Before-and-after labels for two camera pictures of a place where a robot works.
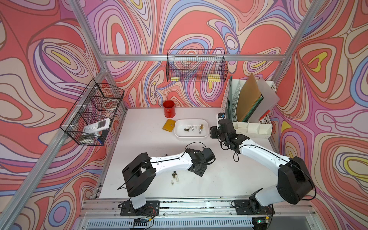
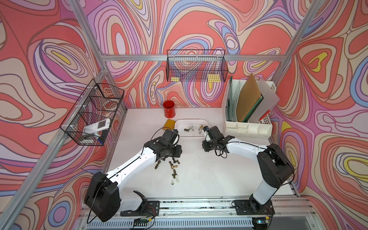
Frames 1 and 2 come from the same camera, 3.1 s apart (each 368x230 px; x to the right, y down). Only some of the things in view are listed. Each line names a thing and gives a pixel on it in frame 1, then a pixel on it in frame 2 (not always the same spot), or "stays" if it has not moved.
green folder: [253, 109] stays
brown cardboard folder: [248, 95] stays
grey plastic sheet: [270, 100] stays
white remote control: [99, 125] stays
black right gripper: [213, 129] to [204, 144]
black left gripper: [201, 173] to [178, 152]
